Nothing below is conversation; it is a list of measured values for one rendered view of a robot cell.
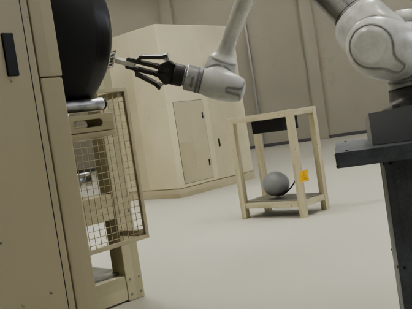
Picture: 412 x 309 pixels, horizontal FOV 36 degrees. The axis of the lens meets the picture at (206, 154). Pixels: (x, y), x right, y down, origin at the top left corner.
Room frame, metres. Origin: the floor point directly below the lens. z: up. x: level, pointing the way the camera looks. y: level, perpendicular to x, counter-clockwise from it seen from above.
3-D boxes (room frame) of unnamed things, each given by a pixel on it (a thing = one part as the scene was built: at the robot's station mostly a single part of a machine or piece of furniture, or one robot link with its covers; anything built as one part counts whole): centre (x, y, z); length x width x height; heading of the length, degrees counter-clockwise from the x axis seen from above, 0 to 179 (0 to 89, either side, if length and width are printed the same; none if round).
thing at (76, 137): (2.17, 0.55, 0.80); 0.37 x 0.36 x 0.02; 46
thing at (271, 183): (4.90, -0.55, 0.40); 0.60 x 0.35 x 0.80; 48
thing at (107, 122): (2.08, 0.45, 0.83); 0.36 x 0.09 x 0.06; 136
